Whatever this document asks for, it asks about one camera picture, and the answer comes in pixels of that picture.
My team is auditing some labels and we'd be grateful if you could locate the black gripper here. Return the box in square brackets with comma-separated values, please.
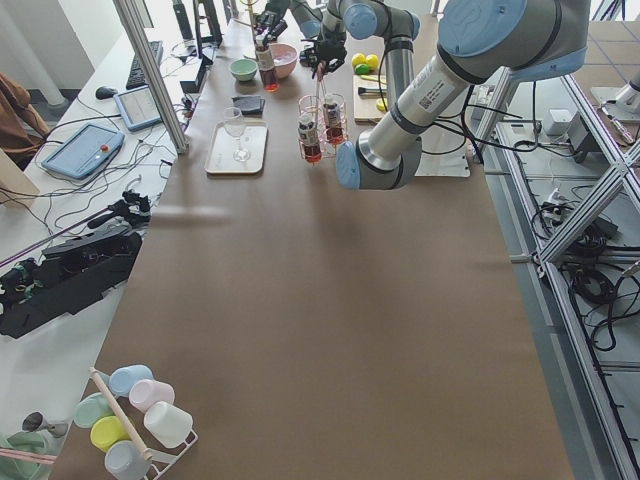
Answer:
[255, 8, 287, 36]
[301, 40, 346, 78]

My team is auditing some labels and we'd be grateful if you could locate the tea bottle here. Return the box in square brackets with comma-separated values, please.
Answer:
[254, 34, 279, 92]
[298, 112, 322, 163]
[323, 100, 344, 145]

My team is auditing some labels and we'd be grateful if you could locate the copper wire bottle basket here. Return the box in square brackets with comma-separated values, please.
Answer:
[296, 73, 348, 165]

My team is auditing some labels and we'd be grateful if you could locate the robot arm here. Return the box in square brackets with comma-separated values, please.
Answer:
[311, 1, 590, 190]
[253, 1, 420, 111]

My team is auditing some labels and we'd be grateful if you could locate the tea bottle back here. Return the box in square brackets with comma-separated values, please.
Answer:
[323, 100, 344, 145]

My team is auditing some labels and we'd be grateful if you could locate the wooden cup tree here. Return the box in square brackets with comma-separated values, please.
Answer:
[234, 0, 259, 29]

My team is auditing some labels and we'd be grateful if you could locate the pink bowl of ice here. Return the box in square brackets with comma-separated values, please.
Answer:
[270, 42, 298, 80]

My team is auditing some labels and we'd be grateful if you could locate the yellow lemon upper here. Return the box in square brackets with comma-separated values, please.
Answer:
[351, 52, 367, 69]

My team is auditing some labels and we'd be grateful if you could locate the steel muddler black tip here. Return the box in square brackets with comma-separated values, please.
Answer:
[357, 87, 386, 96]

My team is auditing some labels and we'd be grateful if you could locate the green ceramic bowl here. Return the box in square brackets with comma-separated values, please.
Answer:
[229, 58, 258, 82]

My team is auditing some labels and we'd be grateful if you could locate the green lime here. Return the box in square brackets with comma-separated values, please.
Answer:
[365, 54, 380, 71]

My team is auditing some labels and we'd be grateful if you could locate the bamboo cutting board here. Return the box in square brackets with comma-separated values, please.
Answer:
[352, 75, 386, 123]

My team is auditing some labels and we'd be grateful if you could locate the grey folded cloth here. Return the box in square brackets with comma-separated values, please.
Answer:
[232, 95, 266, 116]

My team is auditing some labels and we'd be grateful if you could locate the clear wine glass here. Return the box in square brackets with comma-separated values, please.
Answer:
[223, 107, 250, 163]

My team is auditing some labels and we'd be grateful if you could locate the cream rabbit tray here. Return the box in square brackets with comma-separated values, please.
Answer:
[204, 119, 268, 175]

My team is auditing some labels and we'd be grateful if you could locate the black keyboard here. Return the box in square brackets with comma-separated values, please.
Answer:
[125, 40, 165, 91]

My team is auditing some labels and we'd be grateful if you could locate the blue teach pendant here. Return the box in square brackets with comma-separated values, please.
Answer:
[113, 85, 162, 132]
[42, 123, 125, 180]

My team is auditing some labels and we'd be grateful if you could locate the black computer mouse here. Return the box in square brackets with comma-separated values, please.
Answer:
[95, 86, 118, 100]

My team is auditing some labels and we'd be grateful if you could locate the blue plastic cup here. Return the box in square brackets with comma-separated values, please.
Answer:
[108, 364, 154, 397]

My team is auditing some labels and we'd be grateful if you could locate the pink plastic cup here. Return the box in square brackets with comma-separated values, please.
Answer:
[128, 379, 175, 412]

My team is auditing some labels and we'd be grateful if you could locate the white plastic cup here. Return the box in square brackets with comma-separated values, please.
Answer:
[143, 401, 194, 448]

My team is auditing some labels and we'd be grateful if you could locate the green plastic cup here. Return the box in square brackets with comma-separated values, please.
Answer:
[73, 392, 113, 429]

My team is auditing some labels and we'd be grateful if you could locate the yellow plastic cup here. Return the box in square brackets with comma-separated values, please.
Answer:
[90, 415, 130, 452]

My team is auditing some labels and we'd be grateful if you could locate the white cup rack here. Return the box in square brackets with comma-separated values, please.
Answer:
[89, 367, 199, 479]

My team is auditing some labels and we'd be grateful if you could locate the grey plastic cup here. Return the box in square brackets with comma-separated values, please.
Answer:
[104, 440, 151, 480]

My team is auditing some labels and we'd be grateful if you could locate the steel jigger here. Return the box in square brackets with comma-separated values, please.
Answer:
[22, 411, 68, 438]

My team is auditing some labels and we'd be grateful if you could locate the aluminium frame post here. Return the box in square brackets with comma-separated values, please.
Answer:
[113, 0, 188, 155]

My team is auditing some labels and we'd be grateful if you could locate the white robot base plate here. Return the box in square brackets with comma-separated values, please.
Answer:
[416, 132, 471, 178]

